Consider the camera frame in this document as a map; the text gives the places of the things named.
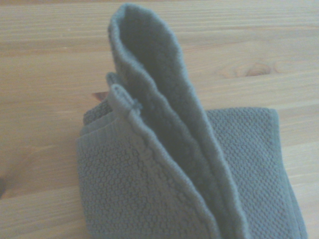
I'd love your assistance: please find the grey towel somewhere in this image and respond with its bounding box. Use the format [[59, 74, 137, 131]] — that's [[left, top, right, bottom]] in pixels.
[[75, 2, 309, 239]]

